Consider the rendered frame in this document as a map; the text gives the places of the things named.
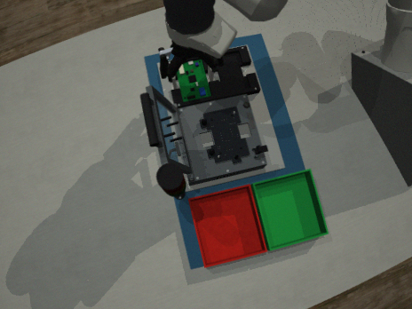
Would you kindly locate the red open-top bin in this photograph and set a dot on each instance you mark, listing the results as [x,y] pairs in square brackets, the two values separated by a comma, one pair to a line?
[227,225]

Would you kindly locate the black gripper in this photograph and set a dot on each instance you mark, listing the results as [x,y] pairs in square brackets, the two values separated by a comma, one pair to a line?
[181,55]

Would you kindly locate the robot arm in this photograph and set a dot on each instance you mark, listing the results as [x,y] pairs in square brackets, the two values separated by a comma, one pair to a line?
[191,23]

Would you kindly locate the green open-top bin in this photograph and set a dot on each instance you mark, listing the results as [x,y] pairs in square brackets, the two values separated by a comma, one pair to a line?
[289,209]

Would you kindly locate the green circuit board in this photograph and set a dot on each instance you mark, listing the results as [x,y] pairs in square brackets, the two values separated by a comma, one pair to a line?
[193,81]

